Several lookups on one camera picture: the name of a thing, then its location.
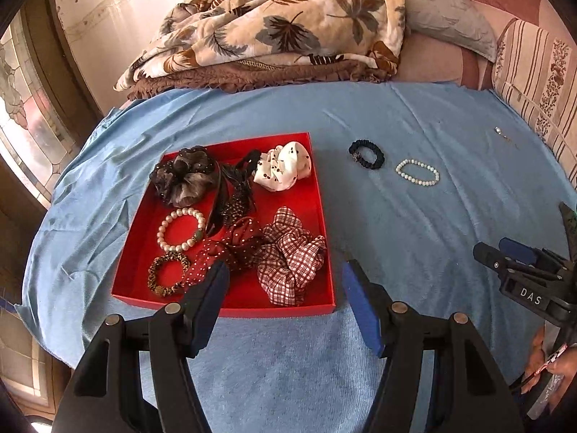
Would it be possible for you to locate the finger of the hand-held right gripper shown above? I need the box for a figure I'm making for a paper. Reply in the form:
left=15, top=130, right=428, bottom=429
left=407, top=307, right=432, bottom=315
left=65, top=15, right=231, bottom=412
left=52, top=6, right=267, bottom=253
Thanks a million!
left=472, top=242, right=512, bottom=277
left=498, top=237, right=542, bottom=266

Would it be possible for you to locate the black bow hair clip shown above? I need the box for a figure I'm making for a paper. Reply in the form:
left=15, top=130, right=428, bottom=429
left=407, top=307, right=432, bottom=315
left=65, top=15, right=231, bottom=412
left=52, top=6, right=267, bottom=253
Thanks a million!
left=206, top=149, right=263, bottom=237

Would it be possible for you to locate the blue cloth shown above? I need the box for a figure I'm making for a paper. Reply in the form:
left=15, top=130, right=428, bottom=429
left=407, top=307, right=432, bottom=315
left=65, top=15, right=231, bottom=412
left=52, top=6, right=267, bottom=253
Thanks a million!
left=16, top=79, right=577, bottom=433

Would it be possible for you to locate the red plaid scrunchie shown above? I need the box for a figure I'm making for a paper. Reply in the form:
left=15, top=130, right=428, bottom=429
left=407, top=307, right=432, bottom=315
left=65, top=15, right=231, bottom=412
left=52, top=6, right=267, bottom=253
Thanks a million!
left=257, top=206, right=327, bottom=305

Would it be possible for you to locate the black braided hair tie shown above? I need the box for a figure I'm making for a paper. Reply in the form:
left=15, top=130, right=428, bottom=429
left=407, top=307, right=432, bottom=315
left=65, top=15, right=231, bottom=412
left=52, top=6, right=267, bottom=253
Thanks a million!
left=349, top=140, right=385, bottom=171

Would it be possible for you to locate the brown quilted blanket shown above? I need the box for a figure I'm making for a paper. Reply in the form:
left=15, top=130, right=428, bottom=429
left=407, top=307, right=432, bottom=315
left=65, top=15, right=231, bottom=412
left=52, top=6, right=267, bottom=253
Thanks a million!
left=126, top=54, right=400, bottom=101

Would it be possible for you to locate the leopard print hair tie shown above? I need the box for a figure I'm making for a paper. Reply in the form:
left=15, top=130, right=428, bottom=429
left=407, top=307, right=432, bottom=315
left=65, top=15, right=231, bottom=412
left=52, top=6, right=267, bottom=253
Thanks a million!
left=148, top=253, right=192, bottom=297

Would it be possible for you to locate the grey pillow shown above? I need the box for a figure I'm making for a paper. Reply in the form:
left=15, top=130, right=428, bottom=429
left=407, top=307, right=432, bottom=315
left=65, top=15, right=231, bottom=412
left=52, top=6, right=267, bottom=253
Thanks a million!
left=397, top=0, right=498, bottom=61

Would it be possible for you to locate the leaf print blanket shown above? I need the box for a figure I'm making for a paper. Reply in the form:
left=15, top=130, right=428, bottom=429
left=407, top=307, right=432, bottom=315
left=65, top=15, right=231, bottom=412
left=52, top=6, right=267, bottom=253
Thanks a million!
left=114, top=0, right=406, bottom=93

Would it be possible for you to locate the person's right hand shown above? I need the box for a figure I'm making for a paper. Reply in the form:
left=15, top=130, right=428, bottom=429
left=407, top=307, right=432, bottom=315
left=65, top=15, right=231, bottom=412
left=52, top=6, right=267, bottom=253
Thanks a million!
left=527, top=327, right=577, bottom=386

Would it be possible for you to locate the small white bead bracelet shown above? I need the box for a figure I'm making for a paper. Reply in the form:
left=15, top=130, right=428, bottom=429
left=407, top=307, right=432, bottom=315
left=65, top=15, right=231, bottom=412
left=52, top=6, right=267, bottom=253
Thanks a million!
left=396, top=159, right=439, bottom=187

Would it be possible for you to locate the grey organza scrunchie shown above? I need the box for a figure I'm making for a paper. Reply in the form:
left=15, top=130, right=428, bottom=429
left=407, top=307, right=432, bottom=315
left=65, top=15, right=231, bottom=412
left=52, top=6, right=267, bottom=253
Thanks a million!
left=150, top=145, right=220, bottom=206

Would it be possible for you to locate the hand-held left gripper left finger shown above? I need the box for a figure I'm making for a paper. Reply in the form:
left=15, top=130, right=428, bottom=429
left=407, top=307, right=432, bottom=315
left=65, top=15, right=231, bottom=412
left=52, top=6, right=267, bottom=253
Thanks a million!
left=54, top=259, right=230, bottom=433

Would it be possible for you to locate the clear plastic packet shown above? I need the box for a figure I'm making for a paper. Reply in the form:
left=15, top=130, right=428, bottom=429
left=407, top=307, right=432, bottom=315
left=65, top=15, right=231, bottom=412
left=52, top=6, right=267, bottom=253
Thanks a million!
left=525, top=345, right=571, bottom=420

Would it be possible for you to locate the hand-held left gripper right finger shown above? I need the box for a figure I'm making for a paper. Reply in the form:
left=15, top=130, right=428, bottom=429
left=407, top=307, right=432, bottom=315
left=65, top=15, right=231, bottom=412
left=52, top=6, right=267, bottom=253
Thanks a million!
left=342, top=259, right=526, bottom=433

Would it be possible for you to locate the striped floral pillow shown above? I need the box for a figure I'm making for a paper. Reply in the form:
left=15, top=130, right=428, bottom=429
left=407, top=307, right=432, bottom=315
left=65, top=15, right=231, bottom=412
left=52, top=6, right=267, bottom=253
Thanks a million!
left=491, top=19, right=577, bottom=185

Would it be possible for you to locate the red polka dot scrunchie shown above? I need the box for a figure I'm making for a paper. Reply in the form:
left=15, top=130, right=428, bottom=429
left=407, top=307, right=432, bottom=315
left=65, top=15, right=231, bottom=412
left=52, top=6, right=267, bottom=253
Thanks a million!
left=187, top=216, right=267, bottom=287

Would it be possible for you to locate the red tray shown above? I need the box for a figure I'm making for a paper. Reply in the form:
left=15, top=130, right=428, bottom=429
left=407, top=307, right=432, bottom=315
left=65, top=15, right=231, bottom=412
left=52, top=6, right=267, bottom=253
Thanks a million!
left=111, top=132, right=336, bottom=319

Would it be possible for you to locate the white cherry print scrunchie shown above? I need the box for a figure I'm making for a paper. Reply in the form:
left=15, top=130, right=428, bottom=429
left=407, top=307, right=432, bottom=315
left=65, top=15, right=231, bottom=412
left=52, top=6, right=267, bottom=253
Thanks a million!
left=252, top=141, right=313, bottom=191

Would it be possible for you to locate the pink patterned bedsheet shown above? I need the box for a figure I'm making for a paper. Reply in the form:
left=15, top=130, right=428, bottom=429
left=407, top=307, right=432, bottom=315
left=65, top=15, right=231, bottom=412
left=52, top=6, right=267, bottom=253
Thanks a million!
left=397, top=0, right=555, bottom=91

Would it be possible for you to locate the large pearl bracelet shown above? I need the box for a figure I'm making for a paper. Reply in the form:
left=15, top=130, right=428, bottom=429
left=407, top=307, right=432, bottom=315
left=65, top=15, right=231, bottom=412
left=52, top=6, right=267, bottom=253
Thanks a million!
left=156, top=207, right=207, bottom=254

